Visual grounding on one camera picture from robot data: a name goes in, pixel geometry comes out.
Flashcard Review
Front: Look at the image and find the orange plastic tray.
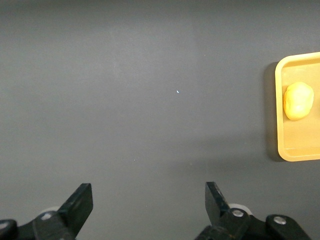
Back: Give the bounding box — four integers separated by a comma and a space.
274, 51, 320, 163

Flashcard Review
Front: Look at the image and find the yellow potato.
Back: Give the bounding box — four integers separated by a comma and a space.
283, 81, 315, 122

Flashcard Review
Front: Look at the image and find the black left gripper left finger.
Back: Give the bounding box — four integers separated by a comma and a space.
0, 183, 94, 240

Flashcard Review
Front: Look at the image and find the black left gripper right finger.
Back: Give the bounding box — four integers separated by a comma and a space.
194, 181, 314, 240

